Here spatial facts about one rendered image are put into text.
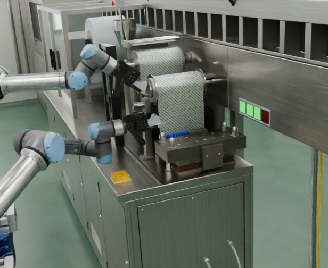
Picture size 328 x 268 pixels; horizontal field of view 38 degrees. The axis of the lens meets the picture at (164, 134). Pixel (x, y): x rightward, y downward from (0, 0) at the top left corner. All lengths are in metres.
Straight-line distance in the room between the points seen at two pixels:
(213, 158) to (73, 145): 0.64
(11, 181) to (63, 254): 1.69
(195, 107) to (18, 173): 0.94
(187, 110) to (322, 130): 0.79
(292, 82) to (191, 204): 0.73
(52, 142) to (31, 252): 1.77
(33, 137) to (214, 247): 1.01
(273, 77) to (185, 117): 0.56
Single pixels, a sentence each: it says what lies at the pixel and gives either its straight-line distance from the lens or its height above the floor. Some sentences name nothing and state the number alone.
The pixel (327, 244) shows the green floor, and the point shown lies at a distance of 3.41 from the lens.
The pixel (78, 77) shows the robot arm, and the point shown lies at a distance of 1.98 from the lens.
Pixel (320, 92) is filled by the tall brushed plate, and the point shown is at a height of 1.35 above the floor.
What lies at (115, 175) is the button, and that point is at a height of 0.92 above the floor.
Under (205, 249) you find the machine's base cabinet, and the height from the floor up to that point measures 0.53.
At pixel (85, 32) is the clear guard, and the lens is 3.13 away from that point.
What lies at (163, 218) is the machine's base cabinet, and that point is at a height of 0.74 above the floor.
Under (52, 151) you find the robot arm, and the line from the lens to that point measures 1.82.
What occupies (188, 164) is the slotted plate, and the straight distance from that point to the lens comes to 2.15.
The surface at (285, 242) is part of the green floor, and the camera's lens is 3.38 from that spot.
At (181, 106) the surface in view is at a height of 1.16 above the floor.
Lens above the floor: 1.75
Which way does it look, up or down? 18 degrees down
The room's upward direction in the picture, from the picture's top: 4 degrees counter-clockwise
